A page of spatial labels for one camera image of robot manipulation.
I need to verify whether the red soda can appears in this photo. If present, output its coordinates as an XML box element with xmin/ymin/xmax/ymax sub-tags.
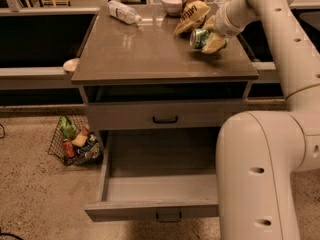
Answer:
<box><xmin>62</xmin><ymin>139</ymin><xmax>75</xmax><ymax>158</ymax></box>

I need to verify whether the green soda can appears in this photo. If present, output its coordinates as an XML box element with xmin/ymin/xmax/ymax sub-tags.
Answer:
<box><xmin>189</xmin><ymin>29</ymin><xmax>210</xmax><ymax>49</ymax></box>

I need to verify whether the yellow chip bag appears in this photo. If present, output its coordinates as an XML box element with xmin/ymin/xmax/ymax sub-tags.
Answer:
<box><xmin>173</xmin><ymin>0</ymin><xmax>211</xmax><ymax>36</ymax></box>

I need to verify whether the blue snack bag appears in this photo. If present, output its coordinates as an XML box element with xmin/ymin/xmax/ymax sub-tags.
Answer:
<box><xmin>77</xmin><ymin>134</ymin><xmax>100</xmax><ymax>162</ymax></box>

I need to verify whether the white ceramic bowl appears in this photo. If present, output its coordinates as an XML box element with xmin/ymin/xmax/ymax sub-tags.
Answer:
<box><xmin>160</xmin><ymin>0</ymin><xmax>182</xmax><ymax>16</ymax></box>

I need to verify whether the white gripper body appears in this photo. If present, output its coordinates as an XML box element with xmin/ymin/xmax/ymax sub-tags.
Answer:
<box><xmin>213</xmin><ymin>5</ymin><xmax>244</xmax><ymax>38</ymax></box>

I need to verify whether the clear plastic water bottle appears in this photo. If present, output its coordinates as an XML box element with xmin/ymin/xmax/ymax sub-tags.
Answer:
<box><xmin>108</xmin><ymin>0</ymin><xmax>142</xmax><ymax>25</ymax></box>

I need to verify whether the black wire basket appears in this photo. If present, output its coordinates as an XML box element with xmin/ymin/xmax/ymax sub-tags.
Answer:
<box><xmin>48</xmin><ymin>115</ymin><xmax>102</xmax><ymax>166</ymax></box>

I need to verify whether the yellow sponge item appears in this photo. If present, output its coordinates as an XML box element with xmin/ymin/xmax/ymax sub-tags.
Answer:
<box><xmin>72</xmin><ymin>133</ymin><xmax>87</xmax><ymax>147</ymax></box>

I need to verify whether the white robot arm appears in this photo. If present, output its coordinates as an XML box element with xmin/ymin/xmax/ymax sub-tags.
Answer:
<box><xmin>214</xmin><ymin>0</ymin><xmax>320</xmax><ymax>240</ymax></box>

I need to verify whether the open grey bottom drawer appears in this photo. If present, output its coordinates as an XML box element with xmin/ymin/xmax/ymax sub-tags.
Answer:
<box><xmin>85</xmin><ymin>127</ymin><xmax>218</xmax><ymax>222</ymax></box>

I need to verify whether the green snack bag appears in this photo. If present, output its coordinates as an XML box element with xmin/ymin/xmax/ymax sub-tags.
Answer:
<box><xmin>58</xmin><ymin>116</ymin><xmax>77</xmax><ymax>140</ymax></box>

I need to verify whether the round beige disc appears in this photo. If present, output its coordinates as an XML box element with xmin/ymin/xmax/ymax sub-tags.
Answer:
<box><xmin>63</xmin><ymin>58</ymin><xmax>79</xmax><ymax>72</ymax></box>

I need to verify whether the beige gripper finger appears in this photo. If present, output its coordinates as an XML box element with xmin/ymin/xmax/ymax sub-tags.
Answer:
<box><xmin>202</xmin><ymin>32</ymin><xmax>228</xmax><ymax>54</ymax></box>
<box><xmin>203</xmin><ymin>15</ymin><xmax>215</xmax><ymax>31</ymax></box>

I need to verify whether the closed grey upper drawer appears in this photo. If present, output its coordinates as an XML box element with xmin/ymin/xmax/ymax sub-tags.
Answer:
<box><xmin>84</xmin><ymin>100</ymin><xmax>246</xmax><ymax>130</ymax></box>

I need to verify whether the grey drawer cabinet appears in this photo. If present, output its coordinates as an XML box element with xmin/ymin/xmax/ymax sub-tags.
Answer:
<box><xmin>71</xmin><ymin>3</ymin><xmax>260</xmax><ymax>144</ymax></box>

